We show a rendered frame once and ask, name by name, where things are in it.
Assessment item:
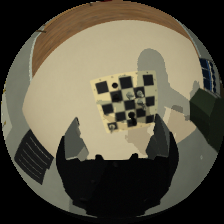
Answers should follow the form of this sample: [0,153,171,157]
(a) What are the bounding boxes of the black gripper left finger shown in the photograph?
[56,117,89,189]

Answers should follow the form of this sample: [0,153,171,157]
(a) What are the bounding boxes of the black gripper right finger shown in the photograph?
[145,113,179,188]

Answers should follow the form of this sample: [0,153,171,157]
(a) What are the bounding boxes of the black and cream chessboard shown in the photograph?
[90,70,158,133]

